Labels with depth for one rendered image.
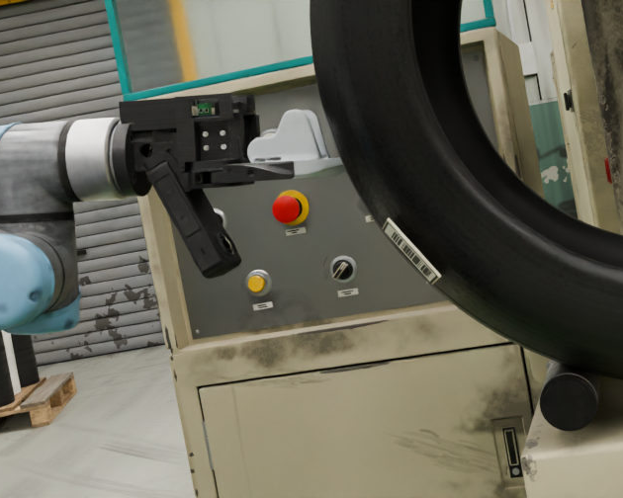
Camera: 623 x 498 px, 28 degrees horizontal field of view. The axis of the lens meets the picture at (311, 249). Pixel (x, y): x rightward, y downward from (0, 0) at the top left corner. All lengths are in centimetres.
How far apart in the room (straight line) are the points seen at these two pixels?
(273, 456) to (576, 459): 87
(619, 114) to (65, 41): 939
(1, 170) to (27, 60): 951
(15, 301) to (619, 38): 68
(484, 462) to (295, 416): 27
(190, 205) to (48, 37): 954
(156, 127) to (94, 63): 940
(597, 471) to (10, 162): 57
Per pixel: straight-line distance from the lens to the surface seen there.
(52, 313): 115
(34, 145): 115
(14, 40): 1072
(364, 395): 176
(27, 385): 826
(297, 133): 107
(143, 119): 112
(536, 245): 93
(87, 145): 112
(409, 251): 96
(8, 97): 1069
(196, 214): 110
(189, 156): 109
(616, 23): 134
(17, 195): 115
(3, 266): 100
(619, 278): 93
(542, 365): 134
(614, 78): 134
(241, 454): 182
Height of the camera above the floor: 111
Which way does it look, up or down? 3 degrees down
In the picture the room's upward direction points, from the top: 10 degrees counter-clockwise
